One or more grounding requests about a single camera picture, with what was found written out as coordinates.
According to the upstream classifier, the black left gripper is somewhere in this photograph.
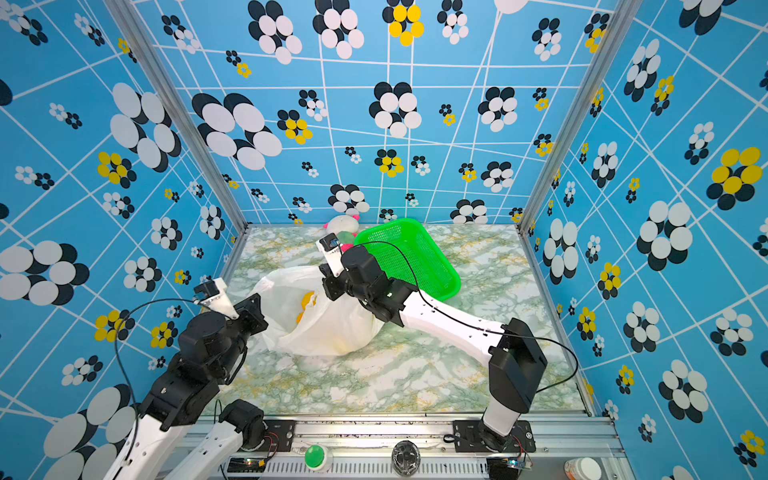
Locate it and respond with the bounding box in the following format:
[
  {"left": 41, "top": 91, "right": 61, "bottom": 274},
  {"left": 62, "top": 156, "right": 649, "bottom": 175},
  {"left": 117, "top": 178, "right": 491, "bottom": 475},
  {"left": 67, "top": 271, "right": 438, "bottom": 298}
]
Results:
[{"left": 215, "top": 291, "right": 271, "bottom": 381}]

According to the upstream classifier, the white plastic bag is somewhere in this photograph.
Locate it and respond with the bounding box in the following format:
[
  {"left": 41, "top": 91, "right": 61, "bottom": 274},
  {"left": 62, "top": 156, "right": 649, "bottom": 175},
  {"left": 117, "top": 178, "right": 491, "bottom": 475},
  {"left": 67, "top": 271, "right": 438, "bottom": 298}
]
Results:
[{"left": 251, "top": 266, "right": 383, "bottom": 356}]

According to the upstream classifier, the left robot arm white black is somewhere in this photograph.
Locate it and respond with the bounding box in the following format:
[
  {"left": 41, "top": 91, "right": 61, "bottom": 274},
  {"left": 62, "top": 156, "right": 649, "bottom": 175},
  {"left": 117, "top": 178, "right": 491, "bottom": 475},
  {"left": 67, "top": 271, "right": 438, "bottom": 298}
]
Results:
[{"left": 104, "top": 294, "right": 276, "bottom": 479}]

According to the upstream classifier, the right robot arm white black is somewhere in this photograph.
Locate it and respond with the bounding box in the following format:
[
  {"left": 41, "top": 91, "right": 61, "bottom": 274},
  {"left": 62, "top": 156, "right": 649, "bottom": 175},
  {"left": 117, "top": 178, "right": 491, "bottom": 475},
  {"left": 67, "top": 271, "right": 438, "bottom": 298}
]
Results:
[{"left": 316, "top": 234, "right": 548, "bottom": 452}]

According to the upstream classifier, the pink white plush toy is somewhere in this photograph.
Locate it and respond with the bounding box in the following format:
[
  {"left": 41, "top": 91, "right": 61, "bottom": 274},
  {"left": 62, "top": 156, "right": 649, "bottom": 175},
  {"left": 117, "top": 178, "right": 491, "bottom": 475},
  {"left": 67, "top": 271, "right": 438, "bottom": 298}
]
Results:
[{"left": 324, "top": 214, "right": 360, "bottom": 244}]

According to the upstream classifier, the green plastic mesh basket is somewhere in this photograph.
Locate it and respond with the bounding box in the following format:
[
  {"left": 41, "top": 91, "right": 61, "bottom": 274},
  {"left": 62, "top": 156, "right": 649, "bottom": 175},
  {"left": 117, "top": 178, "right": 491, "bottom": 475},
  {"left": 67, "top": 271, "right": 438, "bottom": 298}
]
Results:
[{"left": 355, "top": 218, "right": 461, "bottom": 301}]

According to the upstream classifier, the green push button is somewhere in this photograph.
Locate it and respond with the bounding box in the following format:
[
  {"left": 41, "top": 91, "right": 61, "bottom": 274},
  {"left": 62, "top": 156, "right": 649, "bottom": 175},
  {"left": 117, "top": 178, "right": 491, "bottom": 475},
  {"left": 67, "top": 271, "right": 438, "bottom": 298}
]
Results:
[{"left": 304, "top": 444, "right": 333, "bottom": 473}]

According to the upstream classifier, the round silver knob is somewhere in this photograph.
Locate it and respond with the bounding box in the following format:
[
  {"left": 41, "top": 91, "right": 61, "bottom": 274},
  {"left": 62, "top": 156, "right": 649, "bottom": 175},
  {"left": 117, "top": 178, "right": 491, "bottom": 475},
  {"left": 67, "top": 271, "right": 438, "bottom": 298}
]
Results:
[{"left": 391, "top": 440, "right": 421, "bottom": 477}]

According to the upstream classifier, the white orange container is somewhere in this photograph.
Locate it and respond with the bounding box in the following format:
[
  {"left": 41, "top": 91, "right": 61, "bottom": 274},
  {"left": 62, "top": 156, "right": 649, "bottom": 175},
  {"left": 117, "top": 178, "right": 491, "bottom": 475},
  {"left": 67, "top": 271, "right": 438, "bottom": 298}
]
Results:
[{"left": 564, "top": 457, "right": 602, "bottom": 480}]

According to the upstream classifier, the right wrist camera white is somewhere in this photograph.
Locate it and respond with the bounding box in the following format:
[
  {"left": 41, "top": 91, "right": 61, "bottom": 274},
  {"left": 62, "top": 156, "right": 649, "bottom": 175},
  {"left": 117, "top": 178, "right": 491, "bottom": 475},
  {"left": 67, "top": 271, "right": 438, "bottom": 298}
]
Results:
[{"left": 316, "top": 233, "right": 344, "bottom": 277}]

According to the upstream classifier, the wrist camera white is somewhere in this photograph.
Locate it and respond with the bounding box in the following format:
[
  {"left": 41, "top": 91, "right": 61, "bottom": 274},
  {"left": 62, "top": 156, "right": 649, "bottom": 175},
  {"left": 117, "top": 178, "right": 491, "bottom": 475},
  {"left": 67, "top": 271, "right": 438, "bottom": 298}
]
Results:
[
  {"left": 316, "top": 233, "right": 344, "bottom": 277},
  {"left": 194, "top": 278, "right": 238, "bottom": 320}
]

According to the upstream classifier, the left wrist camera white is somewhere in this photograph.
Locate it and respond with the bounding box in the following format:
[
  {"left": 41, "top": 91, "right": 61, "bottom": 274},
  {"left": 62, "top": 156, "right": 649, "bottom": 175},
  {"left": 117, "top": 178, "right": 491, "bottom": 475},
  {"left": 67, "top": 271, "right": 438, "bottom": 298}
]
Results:
[{"left": 194, "top": 278, "right": 238, "bottom": 320}]

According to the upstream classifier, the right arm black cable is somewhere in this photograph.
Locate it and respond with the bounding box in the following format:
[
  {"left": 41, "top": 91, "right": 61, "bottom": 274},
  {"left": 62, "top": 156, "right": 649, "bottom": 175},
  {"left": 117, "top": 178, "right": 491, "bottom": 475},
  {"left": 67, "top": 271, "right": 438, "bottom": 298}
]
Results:
[{"left": 359, "top": 239, "right": 581, "bottom": 395}]

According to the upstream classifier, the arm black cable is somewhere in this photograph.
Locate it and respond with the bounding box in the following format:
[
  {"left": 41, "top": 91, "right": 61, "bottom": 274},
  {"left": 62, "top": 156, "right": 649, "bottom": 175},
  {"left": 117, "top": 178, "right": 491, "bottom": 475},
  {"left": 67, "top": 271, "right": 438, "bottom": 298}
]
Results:
[
  {"left": 359, "top": 239, "right": 581, "bottom": 395},
  {"left": 112, "top": 297, "right": 205, "bottom": 457}
]

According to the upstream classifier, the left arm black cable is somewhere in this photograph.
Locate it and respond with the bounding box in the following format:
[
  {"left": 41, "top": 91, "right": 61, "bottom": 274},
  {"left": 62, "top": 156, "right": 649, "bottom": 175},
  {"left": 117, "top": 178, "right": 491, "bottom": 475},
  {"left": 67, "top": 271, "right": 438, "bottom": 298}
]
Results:
[{"left": 112, "top": 297, "right": 205, "bottom": 457}]

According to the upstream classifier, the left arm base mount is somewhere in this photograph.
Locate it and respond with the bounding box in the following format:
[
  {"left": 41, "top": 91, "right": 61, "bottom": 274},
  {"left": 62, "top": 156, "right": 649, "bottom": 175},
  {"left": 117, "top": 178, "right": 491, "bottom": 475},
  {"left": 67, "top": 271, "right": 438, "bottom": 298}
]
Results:
[{"left": 219, "top": 399, "right": 296, "bottom": 455}]

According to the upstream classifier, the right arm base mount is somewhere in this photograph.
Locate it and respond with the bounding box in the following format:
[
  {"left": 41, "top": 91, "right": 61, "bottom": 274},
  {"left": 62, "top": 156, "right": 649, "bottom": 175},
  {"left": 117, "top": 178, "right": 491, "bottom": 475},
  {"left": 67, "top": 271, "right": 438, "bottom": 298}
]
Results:
[{"left": 444, "top": 420, "right": 537, "bottom": 454}]

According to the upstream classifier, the aluminium front rail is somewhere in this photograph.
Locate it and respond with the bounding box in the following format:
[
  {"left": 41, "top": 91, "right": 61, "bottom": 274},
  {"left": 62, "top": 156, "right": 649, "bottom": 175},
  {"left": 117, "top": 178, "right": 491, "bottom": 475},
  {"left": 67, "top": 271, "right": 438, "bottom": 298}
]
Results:
[{"left": 143, "top": 413, "right": 637, "bottom": 480}]

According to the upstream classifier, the aluminium frame post left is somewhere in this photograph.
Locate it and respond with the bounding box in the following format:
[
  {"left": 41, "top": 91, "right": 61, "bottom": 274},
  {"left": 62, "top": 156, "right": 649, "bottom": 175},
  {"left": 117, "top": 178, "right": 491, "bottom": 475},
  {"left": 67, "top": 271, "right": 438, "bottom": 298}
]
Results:
[{"left": 104, "top": 1, "right": 248, "bottom": 235}]

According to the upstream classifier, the aluminium frame post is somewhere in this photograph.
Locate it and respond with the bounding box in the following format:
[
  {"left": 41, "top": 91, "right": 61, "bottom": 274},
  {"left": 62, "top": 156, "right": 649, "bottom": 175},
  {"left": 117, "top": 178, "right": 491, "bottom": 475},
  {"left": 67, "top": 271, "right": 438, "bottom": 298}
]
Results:
[
  {"left": 104, "top": 1, "right": 248, "bottom": 235},
  {"left": 520, "top": 0, "right": 642, "bottom": 234}
]

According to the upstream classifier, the aluminium frame post right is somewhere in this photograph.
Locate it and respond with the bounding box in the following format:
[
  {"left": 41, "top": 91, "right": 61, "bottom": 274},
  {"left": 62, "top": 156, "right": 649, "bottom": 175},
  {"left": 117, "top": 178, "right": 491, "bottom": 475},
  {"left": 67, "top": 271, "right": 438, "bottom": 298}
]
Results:
[{"left": 520, "top": 0, "right": 642, "bottom": 234}]

